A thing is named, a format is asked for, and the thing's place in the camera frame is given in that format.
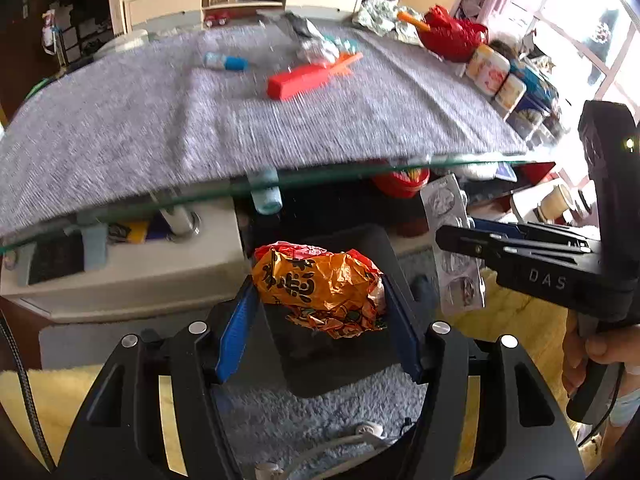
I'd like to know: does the floral patterned cloth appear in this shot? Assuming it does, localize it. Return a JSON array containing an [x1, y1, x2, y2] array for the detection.
[[351, 0, 426, 44]]

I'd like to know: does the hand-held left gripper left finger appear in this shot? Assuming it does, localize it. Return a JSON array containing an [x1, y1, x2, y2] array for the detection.
[[52, 275, 262, 480]]

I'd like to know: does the silver blister pack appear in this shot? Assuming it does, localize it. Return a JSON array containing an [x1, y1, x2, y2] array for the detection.
[[419, 174, 487, 317]]

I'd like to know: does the glass top coffee table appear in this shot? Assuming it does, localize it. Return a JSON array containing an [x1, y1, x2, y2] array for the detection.
[[0, 24, 558, 324]]

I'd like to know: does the white plastic bag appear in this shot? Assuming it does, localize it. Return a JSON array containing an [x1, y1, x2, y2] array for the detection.
[[454, 162, 497, 182]]

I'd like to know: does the red rectangular box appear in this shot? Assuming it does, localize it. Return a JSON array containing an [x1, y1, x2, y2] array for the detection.
[[266, 64, 334, 102]]

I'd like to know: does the grey shaggy rug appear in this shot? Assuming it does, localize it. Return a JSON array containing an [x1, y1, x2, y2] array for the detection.
[[39, 247, 441, 468]]

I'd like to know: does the black trash bin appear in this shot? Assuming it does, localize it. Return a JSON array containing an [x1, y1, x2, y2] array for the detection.
[[247, 225, 426, 400]]

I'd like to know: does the grey foil wrapper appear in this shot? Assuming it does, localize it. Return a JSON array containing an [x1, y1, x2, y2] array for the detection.
[[280, 11, 322, 42]]

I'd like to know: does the white power plug cable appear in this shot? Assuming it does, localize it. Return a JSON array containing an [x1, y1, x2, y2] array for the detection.
[[254, 421, 387, 480]]

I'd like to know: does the red plastic bag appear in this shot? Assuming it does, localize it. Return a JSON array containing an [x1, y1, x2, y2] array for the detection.
[[419, 4, 489, 64]]

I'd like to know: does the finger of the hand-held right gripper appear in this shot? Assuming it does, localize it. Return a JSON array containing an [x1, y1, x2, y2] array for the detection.
[[435, 223, 603, 263], [472, 217, 601, 248]]

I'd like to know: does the blue tin box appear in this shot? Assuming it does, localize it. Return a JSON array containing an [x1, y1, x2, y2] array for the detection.
[[505, 60, 560, 133]]

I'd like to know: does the orange plastic stick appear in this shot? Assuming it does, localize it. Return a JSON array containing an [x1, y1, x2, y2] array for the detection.
[[326, 51, 364, 79]]

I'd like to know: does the wooden round container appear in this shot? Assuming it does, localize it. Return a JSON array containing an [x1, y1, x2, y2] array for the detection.
[[539, 184, 582, 222]]

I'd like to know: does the grey tablecloth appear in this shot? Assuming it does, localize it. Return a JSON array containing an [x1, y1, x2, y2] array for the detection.
[[0, 24, 531, 242]]

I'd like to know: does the white printed canister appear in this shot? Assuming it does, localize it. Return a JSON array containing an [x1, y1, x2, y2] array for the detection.
[[492, 75, 529, 112], [466, 44, 512, 96]]

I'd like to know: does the cream cabinet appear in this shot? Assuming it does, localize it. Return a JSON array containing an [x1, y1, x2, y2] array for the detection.
[[122, 0, 367, 37]]

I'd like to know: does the small blue white bottle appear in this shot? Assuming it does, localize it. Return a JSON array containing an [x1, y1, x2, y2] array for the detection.
[[202, 52, 251, 74]]

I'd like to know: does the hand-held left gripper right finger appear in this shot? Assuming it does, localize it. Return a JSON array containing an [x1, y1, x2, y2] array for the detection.
[[380, 275, 587, 480]]

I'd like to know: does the person's right hand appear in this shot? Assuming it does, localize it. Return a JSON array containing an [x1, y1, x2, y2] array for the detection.
[[561, 309, 640, 401]]

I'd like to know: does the white spray bottle teal cap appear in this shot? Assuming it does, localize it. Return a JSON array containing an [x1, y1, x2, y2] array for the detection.
[[247, 166, 284, 214]]

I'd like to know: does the orange snack wrapper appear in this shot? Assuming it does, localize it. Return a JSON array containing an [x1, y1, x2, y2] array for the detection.
[[251, 241, 388, 342]]

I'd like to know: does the black braided cable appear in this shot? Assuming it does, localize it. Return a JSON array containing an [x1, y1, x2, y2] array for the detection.
[[0, 310, 57, 472]]

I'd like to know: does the red cartoon tin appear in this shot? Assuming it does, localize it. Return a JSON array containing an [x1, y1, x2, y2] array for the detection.
[[371, 167, 432, 199]]

